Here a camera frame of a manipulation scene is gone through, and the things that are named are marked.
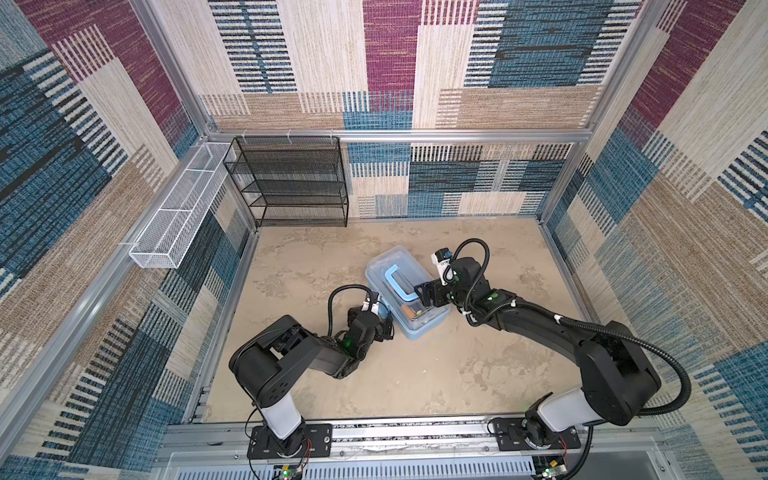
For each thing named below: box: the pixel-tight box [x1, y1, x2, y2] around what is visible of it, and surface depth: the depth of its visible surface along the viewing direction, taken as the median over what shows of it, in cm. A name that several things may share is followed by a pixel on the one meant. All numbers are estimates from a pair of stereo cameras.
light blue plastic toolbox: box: [366, 245, 451, 340], surface depth 91 cm
